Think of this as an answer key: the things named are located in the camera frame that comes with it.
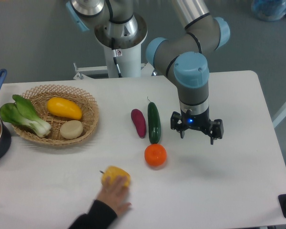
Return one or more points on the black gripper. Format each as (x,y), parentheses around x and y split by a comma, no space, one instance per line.
(200,122)

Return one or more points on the yellow bell pepper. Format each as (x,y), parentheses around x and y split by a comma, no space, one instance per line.
(113,172)

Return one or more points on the black sleeved forearm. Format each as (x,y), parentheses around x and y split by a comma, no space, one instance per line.
(100,216)

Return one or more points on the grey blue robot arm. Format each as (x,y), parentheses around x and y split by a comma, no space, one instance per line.
(121,32)

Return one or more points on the yellow mango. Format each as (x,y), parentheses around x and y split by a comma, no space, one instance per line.
(64,108)

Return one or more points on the woven wicker basket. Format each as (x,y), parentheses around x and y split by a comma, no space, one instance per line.
(39,97)

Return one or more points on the person's hand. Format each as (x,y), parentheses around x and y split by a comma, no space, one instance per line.
(114,194)

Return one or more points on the green cucumber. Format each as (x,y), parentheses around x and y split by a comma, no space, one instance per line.
(154,123)

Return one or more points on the orange tangerine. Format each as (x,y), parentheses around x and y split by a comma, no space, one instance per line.
(155,155)

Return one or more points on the purple sweet potato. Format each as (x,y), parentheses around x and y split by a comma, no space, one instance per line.
(139,122)

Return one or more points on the beige round potato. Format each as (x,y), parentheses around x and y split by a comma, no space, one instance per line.
(71,129)

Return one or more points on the blue plastic bag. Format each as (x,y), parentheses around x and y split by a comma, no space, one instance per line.
(269,10)

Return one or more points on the green bok choy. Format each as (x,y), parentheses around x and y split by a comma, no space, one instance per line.
(22,112)

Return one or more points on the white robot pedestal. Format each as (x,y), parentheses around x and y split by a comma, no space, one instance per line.
(119,63)

